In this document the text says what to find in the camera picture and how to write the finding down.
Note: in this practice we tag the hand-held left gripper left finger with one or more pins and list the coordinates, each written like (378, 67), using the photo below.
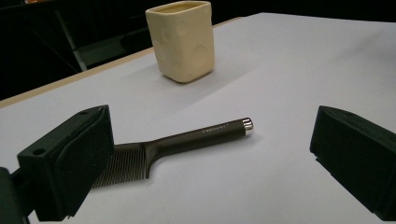
(62, 168)

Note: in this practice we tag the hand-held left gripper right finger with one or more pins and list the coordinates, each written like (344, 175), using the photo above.
(358, 155)

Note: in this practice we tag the black comb with silver tip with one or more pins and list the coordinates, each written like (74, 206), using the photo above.
(186, 139)

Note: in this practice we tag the cream square cup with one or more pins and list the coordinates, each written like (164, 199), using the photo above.
(182, 43)

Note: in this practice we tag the white table cover sheet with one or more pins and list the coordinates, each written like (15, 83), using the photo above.
(280, 81)

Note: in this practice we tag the metal stand leg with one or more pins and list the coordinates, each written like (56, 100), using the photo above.
(72, 46)

